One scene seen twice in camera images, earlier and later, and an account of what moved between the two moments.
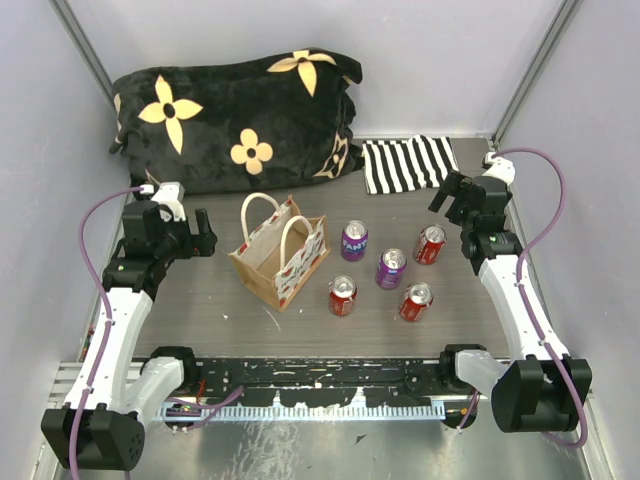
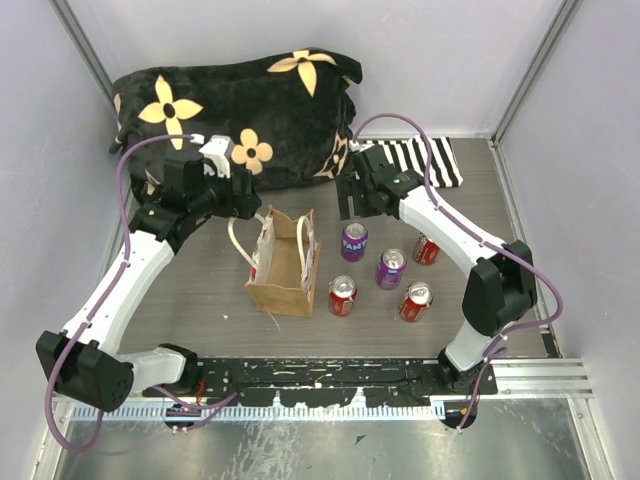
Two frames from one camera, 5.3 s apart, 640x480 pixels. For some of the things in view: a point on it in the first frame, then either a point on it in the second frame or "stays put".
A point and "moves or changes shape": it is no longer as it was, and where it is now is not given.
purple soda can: (390, 269) stays put
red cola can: (342, 291) stays put
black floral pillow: (273, 119) stays put
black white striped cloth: (397, 165) stays put
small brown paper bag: (281, 249) moves or changes shape
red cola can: (416, 298) stays put
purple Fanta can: (354, 240) stays put
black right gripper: (456, 186) to (350, 187)
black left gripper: (202, 244) to (244, 206)
